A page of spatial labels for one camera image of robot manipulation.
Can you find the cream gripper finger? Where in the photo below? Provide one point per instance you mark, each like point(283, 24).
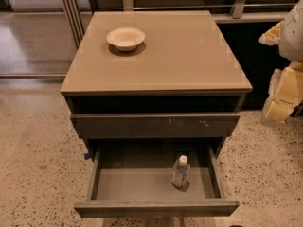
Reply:
point(271, 36)
point(285, 92)

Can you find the clear plastic water bottle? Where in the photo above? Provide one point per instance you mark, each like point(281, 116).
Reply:
point(180, 171)

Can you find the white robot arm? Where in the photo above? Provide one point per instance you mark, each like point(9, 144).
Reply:
point(290, 45)

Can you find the grey drawer cabinet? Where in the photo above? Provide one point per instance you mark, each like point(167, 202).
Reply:
point(183, 66)

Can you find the open middle drawer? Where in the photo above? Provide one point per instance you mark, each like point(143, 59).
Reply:
point(133, 181)

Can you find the closed top drawer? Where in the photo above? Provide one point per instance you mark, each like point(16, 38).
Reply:
point(153, 125)

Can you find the white ceramic bowl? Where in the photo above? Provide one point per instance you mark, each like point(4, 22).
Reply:
point(126, 38)

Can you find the blue tape piece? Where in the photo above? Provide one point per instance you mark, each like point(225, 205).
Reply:
point(87, 156)

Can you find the metal frame rail left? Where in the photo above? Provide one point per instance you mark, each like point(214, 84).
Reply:
point(72, 13)

